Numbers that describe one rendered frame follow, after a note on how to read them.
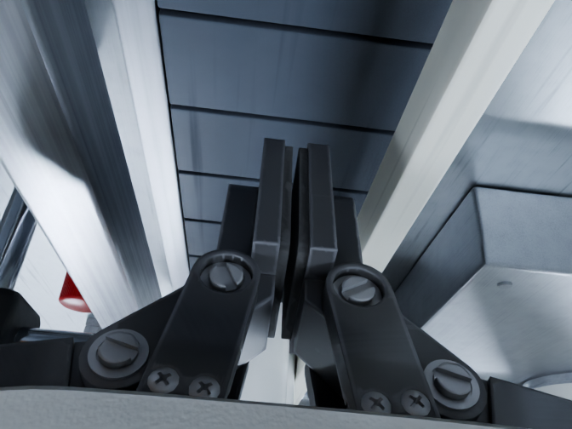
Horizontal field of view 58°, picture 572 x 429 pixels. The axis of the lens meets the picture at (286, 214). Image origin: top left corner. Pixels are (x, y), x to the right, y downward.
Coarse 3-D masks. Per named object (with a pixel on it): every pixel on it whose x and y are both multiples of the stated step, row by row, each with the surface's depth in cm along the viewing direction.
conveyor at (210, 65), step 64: (192, 0) 14; (256, 0) 14; (320, 0) 14; (384, 0) 14; (448, 0) 14; (192, 64) 16; (256, 64) 16; (320, 64) 16; (384, 64) 16; (192, 128) 19; (256, 128) 18; (320, 128) 18; (384, 128) 18; (192, 192) 22; (192, 256) 28
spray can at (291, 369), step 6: (294, 354) 35; (294, 360) 35; (294, 366) 35; (288, 372) 34; (294, 372) 35; (288, 378) 34; (294, 378) 35; (288, 384) 34; (294, 384) 35; (288, 390) 33; (294, 390) 35; (288, 396) 33; (288, 402) 33
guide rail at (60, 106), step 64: (0, 0) 5; (64, 0) 6; (0, 64) 5; (64, 64) 6; (0, 128) 6; (64, 128) 6; (64, 192) 7; (128, 192) 9; (64, 256) 9; (128, 256) 10
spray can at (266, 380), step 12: (276, 336) 29; (276, 348) 29; (288, 348) 30; (252, 360) 28; (264, 360) 28; (276, 360) 29; (288, 360) 30; (252, 372) 28; (264, 372) 28; (276, 372) 29; (252, 384) 27; (264, 384) 28; (276, 384) 28; (252, 396) 27; (264, 396) 27; (276, 396) 28
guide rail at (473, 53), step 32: (480, 0) 10; (512, 0) 10; (544, 0) 9; (448, 32) 12; (480, 32) 10; (512, 32) 10; (448, 64) 12; (480, 64) 11; (512, 64) 11; (416, 96) 14; (448, 96) 12; (480, 96) 12; (416, 128) 13; (448, 128) 13; (384, 160) 17; (416, 160) 14; (448, 160) 14; (384, 192) 16; (416, 192) 15; (384, 224) 17; (384, 256) 19
